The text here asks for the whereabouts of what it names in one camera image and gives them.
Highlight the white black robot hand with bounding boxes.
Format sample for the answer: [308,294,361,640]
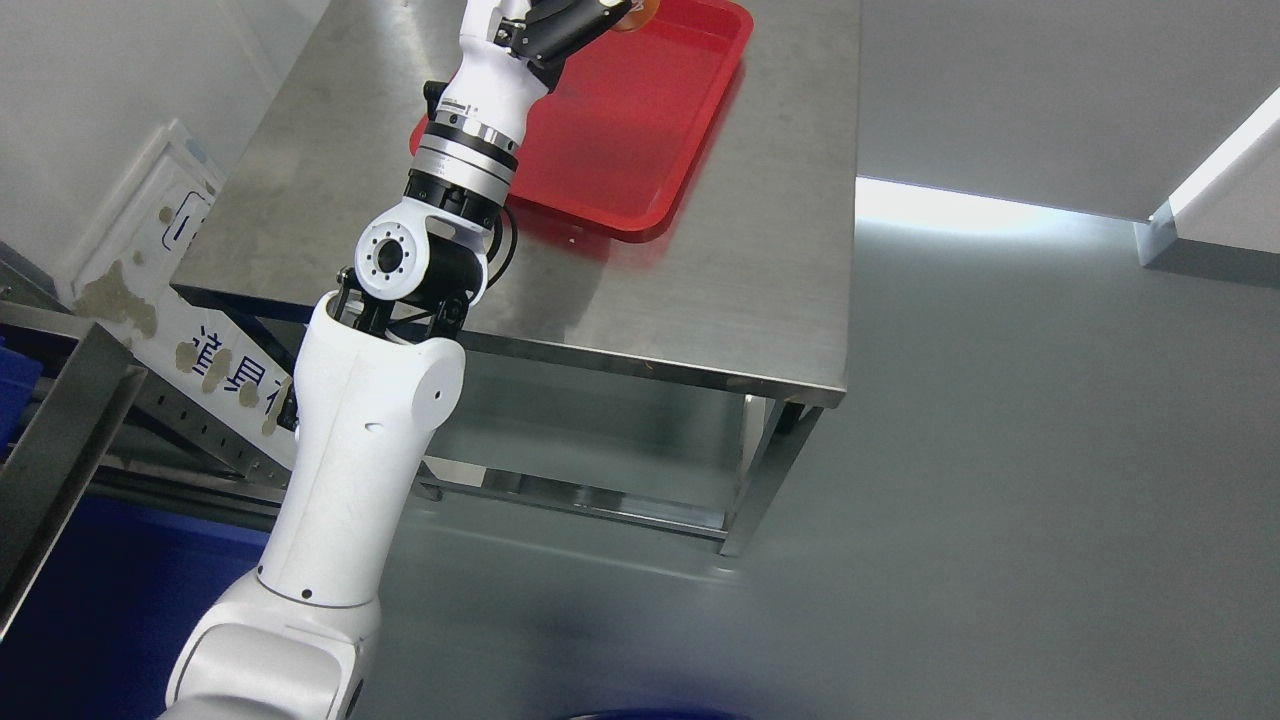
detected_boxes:
[431,1,634,150]

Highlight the orange cylindrical capacitor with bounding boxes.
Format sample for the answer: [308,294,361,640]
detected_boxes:
[611,0,662,33]

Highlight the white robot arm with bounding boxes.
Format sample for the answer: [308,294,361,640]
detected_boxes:
[163,90,531,719]

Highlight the red plastic tray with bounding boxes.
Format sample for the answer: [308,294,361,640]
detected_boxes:
[404,1,754,242]

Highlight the stainless steel table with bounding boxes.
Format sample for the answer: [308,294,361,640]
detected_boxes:
[173,1,861,557]

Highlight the white worn sign board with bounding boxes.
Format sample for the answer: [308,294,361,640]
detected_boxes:
[58,119,294,470]

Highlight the blue bin lower left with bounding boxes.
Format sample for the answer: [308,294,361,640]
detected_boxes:
[1,496,266,719]

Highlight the steel shelf rail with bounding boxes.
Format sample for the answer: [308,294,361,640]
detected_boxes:
[1,304,148,635]

